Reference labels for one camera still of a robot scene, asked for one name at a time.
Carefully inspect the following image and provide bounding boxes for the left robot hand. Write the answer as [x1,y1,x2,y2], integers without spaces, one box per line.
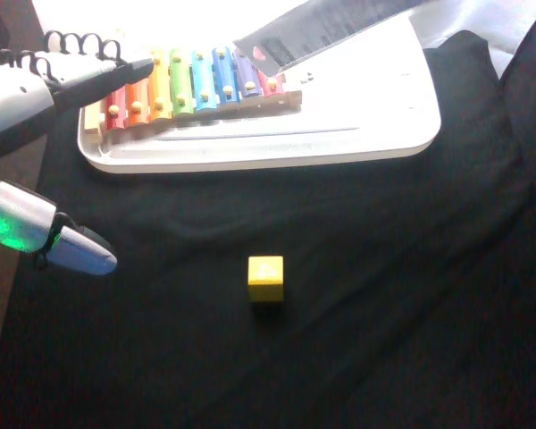
[0,29,155,276]

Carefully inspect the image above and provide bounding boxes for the white plastic lid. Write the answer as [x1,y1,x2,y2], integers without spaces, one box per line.
[76,0,442,174]

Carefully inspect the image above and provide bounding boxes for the black table cloth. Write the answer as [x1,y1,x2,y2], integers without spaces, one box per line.
[0,29,536,429]

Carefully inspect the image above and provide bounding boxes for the silver pliers blister package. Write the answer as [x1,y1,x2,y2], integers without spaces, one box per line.
[232,0,434,78]

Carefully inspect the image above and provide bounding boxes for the rainbow wooden xylophone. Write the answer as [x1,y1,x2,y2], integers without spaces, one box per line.
[82,44,304,144]

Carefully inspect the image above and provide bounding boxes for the yellow cube block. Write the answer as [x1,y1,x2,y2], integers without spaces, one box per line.
[247,255,285,304]

